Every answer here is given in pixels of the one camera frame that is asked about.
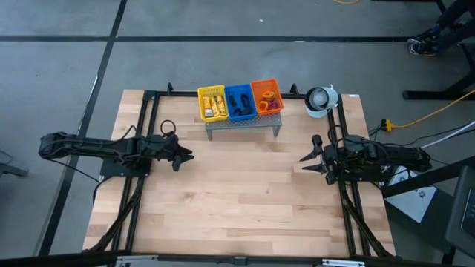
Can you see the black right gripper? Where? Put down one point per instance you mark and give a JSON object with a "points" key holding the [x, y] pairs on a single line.
{"points": [[339, 159]]}

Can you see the grey chair base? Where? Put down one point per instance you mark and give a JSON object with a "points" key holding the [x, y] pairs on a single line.
{"points": [[13, 170]]}

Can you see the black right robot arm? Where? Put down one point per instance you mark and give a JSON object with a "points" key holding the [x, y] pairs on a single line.
{"points": [[401, 155]]}

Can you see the grey perforated metal shelf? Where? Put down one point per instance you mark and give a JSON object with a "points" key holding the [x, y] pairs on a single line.
{"points": [[241, 122]]}

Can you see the orange plastic basket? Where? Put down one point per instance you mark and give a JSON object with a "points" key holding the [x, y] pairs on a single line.
{"points": [[259, 85]]}

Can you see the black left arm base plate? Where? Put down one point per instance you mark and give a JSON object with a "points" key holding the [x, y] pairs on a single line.
{"points": [[111, 170]]}

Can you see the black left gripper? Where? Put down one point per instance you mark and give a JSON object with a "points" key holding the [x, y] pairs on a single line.
{"points": [[159, 146]]}

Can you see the purple coil wristband keyring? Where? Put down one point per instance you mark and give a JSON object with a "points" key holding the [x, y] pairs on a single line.
{"points": [[276, 105], [272, 99]]}

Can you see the grey chair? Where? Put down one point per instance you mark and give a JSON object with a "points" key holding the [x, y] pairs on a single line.
{"points": [[460, 222]]}

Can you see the yellow plastic basket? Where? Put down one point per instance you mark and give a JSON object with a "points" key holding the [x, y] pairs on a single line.
{"points": [[212, 89]]}

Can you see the black aluminium table frame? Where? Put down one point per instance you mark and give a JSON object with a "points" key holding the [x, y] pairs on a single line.
{"points": [[178, 93]]}

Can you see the yellow coil wristband keyring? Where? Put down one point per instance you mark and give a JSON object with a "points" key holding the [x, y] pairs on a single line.
{"points": [[264, 95]]}

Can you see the person's leg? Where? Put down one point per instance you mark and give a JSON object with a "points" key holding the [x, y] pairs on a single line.
{"points": [[456, 35], [454, 13]]}

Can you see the black desk bar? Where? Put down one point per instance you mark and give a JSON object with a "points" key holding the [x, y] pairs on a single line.
{"points": [[426, 178]]}

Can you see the person's shoe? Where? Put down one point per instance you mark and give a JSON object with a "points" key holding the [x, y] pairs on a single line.
{"points": [[423, 38], [423, 50]]}

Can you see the orange coil wristband keyring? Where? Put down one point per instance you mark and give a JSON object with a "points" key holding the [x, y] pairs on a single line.
{"points": [[260, 106]]}

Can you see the black desk leg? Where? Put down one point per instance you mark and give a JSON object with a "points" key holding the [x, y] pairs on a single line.
{"points": [[426, 95]]}

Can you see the black front crossbar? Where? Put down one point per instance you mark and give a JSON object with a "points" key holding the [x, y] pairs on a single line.
{"points": [[237, 260]]}

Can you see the blue plastic basket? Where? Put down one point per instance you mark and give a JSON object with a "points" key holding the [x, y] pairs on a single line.
{"points": [[237, 89]]}

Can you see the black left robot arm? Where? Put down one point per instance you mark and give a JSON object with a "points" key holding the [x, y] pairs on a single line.
{"points": [[85, 144]]}

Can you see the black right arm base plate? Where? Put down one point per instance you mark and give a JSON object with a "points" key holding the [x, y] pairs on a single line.
{"points": [[367, 178]]}

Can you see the yellow green crayon pack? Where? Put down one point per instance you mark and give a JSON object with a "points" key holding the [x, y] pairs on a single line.
{"points": [[221, 105], [207, 107], [215, 107]]}

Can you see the white box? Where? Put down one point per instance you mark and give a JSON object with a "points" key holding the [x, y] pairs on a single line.
{"points": [[412, 202]]}

